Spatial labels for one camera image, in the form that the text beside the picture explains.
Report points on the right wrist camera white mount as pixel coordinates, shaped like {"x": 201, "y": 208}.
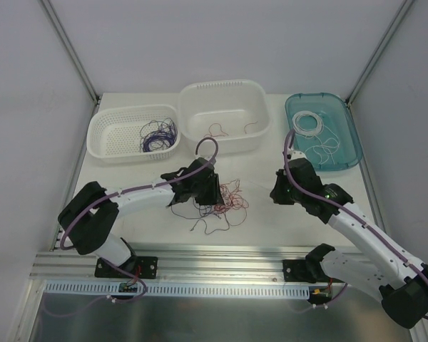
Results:
{"x": 295, "y": 155}

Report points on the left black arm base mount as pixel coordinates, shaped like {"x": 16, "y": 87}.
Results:
{"x": 144, "y": 267}

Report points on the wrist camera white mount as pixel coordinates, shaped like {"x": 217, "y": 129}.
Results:
{"x": 205, "y": 162}
{"x": 295, "y": 155}

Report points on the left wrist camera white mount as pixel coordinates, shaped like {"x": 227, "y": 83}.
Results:
{"x": 205, "y": 162}

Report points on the left aluminium frame post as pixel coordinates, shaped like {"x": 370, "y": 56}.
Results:
{"x": 51, "y": 14}

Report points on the right aluminium frame post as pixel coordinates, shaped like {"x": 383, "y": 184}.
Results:
{"x": 401, "y": 14}

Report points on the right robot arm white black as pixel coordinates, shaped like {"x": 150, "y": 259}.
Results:
{"x": 396, "y": 278}

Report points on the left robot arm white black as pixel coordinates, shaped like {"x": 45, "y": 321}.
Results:
{"x": 87, "y": 220}

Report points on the white slotted cable duct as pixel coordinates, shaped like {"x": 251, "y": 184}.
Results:
{"x": 117, "y": 288}

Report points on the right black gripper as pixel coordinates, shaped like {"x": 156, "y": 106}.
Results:
{"x": 280, "y": 189}

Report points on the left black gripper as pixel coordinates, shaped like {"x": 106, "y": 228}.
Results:
{"x": 207, "y": 187}

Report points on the white plastic tub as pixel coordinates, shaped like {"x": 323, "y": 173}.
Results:
{"x": 234, "y": 112}

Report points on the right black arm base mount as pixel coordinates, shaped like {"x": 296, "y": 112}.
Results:
{"x": 299, "y": 270}

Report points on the aluminium mounting rail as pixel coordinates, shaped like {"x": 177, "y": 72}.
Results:
{"x": 181, "y": 263}

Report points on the teal transparent plastic tray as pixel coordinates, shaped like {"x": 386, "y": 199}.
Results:
{"x": 324, "y": 131}

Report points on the aluminium frame post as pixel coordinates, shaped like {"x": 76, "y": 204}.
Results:
{"x": 51, "y": 14}
{"x": 401, "y": 14}

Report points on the white perforated basket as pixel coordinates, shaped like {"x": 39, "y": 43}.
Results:
{"x": 138, "y": 133}

